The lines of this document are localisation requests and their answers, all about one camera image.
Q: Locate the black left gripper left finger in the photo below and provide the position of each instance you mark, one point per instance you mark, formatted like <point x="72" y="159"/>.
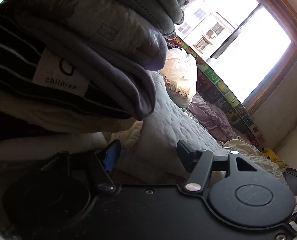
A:
<point x="91" y="168"/>

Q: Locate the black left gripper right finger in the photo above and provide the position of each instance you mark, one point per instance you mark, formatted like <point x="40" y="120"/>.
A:
<point x="201" y="163"/>

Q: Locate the white quilted garment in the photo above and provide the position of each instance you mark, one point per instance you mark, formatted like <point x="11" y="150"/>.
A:
<point x="149" y="149"/>

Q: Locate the cream satin quilt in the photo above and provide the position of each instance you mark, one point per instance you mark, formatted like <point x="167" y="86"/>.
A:
<point x="256" y="157"/>

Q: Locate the purple crumpled sheet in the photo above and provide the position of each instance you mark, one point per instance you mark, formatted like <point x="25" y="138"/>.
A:
<point x="214" y="120"/>

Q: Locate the yellow plush toy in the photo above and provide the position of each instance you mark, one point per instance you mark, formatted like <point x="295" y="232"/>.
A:
<point x="270" y="155"/>

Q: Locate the colourful alphabet foam mat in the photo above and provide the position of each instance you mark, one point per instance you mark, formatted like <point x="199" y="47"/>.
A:
<point x="213" y="89"/>

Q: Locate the white printed pillow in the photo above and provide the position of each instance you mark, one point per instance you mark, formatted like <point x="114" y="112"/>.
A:
<point x="180" y="76"/>

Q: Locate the purple folded garment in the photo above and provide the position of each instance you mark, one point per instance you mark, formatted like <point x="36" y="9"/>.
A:
<point x="109" y="44"/>

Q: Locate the dark striped folded garment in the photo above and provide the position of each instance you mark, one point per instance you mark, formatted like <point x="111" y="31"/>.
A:
<point x="30" y="72"/>

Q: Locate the window with wooden frame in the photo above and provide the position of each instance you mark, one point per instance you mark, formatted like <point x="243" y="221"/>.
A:
<point x="257" y="46"/>

